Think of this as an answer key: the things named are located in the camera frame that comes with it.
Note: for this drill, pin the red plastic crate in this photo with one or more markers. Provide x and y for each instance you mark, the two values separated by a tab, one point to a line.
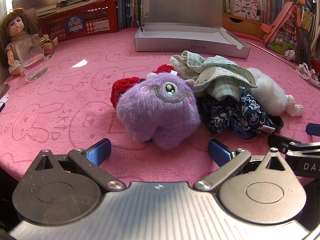
100	17

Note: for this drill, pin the red crochet piece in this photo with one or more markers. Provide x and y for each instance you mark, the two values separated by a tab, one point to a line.
122	87

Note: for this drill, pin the white fluffy pompom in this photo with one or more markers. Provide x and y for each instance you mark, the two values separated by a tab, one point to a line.
267	90

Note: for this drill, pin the white printed carton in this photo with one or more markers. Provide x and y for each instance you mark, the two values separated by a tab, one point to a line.
243	8

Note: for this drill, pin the black binder clip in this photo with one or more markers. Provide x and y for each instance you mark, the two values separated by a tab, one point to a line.
143	28

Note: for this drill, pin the navy floral pouch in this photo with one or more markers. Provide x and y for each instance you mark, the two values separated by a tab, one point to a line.
240	115

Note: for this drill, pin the grid-lined board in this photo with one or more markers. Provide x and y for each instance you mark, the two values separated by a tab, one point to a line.
21	2

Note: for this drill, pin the clear glass mug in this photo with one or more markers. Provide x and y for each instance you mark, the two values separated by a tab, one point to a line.
32	62

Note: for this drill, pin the row of upright books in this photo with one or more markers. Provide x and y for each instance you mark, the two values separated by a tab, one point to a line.
127	5

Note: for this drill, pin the white folded paper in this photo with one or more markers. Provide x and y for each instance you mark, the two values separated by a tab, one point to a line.
289	54

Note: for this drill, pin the brown-haired doll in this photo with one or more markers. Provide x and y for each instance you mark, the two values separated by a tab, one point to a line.
15	25

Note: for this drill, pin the wooden drawer unit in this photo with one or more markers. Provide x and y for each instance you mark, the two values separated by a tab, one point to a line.
240	26

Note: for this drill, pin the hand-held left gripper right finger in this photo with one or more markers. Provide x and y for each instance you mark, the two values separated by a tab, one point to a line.
220	152

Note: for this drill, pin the purple plush monster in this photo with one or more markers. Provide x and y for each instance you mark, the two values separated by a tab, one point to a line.
155	110

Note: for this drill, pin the small red knit item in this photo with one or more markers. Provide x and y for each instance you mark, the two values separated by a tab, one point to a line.
315	66

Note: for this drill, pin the dark flat device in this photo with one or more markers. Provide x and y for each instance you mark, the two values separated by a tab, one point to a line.
3	91

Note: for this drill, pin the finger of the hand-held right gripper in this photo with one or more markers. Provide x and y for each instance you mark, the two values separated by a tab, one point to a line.
313	130
280	141

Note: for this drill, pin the grey cardboard file box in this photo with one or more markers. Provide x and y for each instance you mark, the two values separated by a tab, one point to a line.
182	5

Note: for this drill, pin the pink house-shaped toy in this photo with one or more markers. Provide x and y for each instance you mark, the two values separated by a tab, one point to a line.
282	37

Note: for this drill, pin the light green floral cloth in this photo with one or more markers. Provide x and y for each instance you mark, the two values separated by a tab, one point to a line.
215	72

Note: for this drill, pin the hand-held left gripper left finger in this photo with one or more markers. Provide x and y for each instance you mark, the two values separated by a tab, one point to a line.
98	151

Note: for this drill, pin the pink rabbit-print towel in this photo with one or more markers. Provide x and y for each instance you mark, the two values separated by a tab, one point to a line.
75	105

